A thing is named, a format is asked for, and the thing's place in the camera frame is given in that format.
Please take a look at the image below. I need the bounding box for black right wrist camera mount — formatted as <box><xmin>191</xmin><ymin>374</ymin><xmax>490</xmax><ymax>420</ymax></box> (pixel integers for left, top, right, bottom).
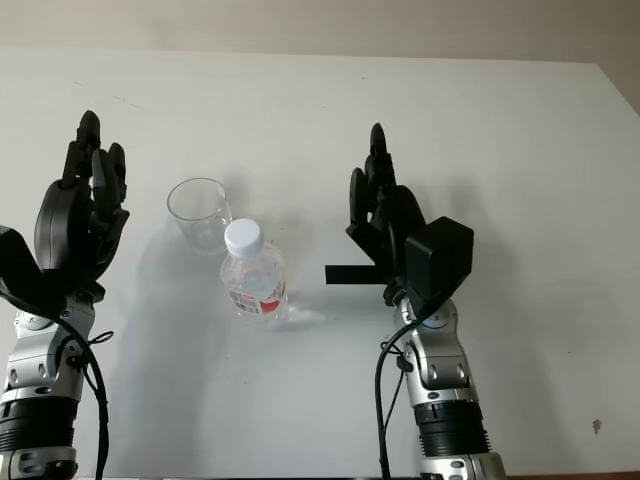
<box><xmin>403</xmin><ymin>216</ymin><xmax>475</xmax><ymax>315</ymax></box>

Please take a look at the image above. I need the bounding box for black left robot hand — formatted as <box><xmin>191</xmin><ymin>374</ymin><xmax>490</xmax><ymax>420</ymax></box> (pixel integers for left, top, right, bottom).
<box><xmin>33</xmin><ymin>110</ymin><xmax>131</xmax><ymax>301</ymax></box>

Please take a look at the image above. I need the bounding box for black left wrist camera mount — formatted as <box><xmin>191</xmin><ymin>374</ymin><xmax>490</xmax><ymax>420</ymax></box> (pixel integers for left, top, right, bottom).
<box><xmin>0</xmin><ymin>225</ymin><xmax>67</xmax><ymax>322</ymax></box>

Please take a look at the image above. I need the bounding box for clear water bottle white cap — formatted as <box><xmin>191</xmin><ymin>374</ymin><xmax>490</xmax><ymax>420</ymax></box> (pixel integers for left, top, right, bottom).
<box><xmin>219</xmin><ymin>218</ymin><xmax>290</xmax><ymax>333</ymax></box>

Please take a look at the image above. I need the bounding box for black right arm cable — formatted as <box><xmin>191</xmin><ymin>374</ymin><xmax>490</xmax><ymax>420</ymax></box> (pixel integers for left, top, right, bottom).
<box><xmin>374</xmin><ymin>298</ymin><xmax>432</xmax><ymax>480</ymax></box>

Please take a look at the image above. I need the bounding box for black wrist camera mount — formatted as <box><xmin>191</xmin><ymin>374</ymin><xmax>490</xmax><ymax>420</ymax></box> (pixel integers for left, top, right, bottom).
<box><xmin>403</xmin><ymin>216</ymin><xmax>475</xmax><ymax>315</ymax></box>
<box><xmin>0</xmin><ymin>225</ymin><xmax>67</xmax><ymax>322</ymax></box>

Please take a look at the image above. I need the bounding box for black tape strip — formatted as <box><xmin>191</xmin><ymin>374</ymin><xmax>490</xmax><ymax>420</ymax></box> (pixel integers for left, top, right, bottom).
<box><xmin>324</xmin><ymin>264</ymin><xmax>382</xmax><ymax>287</ymax></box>

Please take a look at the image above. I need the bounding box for clear plastic cup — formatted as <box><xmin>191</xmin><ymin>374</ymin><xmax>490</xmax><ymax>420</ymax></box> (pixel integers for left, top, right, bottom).
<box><xmin>166</xmin><ymin>177</ymin><xmax>235</xmax><ymax>257</ymax></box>

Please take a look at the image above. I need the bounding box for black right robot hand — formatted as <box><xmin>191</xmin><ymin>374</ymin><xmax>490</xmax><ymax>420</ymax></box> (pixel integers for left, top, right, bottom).
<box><xmin>344</xmin><ymin>122</ymin><xmax>430</xmax><ymax>300</ymax></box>

